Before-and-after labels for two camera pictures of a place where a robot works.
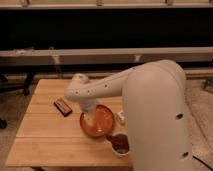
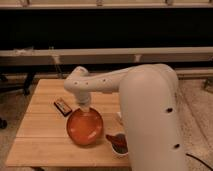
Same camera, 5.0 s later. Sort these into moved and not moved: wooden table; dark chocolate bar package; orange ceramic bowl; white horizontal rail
Moved: orange ceramic bowl
Not moved: dark chocolate bar package; white horizontal rail; wooden table
